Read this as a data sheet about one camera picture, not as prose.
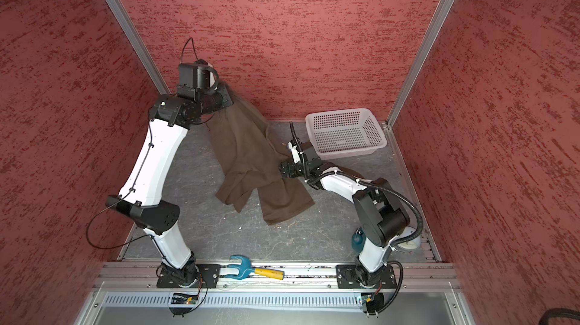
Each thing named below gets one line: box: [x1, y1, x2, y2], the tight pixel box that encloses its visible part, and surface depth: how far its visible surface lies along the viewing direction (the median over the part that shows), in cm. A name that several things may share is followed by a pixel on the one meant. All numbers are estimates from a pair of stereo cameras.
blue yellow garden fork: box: [224, 254, 285, 280], surface depth 76 cm
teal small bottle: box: [351, 225, 367, 254], surface depth 77 cm
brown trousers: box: [206, 81, 314, 226], surface depth 90 cm
